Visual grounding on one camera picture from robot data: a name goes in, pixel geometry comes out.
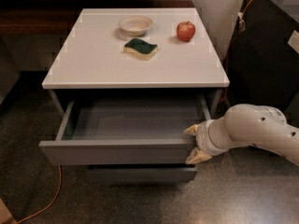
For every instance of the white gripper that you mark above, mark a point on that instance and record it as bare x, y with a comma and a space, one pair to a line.
202, 136

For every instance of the grey top drawer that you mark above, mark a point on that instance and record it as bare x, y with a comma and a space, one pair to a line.
127, 130

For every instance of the grey drawer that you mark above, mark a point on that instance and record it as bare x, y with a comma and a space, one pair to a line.
135, 174
127, 130

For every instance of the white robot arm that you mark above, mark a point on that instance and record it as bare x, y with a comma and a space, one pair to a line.
260, 126

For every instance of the grey bottom drawer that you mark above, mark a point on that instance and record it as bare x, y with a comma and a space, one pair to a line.
135, 174

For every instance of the white cabinet with grey drawers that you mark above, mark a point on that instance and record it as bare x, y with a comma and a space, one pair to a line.
92, 62

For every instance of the green and yellow sponge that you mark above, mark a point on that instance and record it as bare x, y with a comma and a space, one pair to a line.
141, 48

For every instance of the red apple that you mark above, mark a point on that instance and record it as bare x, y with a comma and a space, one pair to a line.
185, 31

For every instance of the white bowl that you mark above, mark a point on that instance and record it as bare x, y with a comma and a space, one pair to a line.
135, 25

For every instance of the white label on cabinet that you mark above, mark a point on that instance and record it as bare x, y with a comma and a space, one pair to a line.
294, 41

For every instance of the dark wooden bench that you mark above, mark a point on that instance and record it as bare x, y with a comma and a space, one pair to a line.
57, 17

